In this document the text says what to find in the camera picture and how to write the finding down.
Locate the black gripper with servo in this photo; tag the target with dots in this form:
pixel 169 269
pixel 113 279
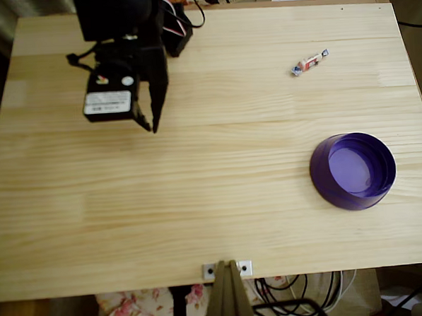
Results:
pixel 155 70

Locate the candy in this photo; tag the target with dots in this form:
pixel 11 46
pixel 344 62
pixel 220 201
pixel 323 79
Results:
pixel 308 63

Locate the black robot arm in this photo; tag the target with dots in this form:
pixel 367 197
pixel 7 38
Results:
pixel 111 14

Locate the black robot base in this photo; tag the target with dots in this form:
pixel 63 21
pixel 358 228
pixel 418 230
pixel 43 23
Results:
pixel 178 43

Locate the purple bowl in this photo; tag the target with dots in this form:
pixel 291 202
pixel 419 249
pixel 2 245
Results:
pixel 353 173

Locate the black metal pole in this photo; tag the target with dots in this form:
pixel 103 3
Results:
pixel 179 308

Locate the beige camera stand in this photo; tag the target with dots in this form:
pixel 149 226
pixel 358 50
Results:
pixel 227 298

